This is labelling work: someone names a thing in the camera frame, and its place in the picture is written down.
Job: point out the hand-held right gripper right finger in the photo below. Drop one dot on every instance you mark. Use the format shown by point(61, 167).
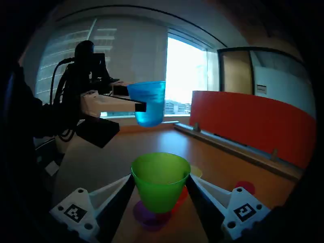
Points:
point(240, 200)

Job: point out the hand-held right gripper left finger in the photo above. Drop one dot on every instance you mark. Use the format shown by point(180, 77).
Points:
point(83, 202)

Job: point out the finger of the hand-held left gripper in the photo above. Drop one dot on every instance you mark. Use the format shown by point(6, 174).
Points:
point(120, 90)
point(106, 105)

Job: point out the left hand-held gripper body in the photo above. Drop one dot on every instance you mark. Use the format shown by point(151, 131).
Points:
point(83, 76)

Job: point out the blue plastic cup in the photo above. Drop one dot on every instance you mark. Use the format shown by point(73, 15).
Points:
point(149, 103)

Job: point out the green plastic cup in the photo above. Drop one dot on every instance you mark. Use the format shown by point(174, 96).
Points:
point(159, 184)

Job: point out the person's left forearm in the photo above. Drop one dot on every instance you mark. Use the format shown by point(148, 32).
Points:
point(50, 119)

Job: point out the pink plastic cup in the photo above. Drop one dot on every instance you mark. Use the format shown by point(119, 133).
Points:
point(248, 187)

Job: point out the yellow plastic cup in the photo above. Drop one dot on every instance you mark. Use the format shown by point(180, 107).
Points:
point(197, 172)

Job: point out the orange plastic cup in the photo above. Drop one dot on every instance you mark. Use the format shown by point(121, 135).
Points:
point(181, 198)

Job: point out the purple plastic cup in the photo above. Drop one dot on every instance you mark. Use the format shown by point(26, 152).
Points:
point(145, 219)

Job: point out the person's body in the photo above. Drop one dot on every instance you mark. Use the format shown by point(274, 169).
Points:
point(20, 126)

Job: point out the red desk screen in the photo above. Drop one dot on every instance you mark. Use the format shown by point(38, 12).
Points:
point(253, 119)

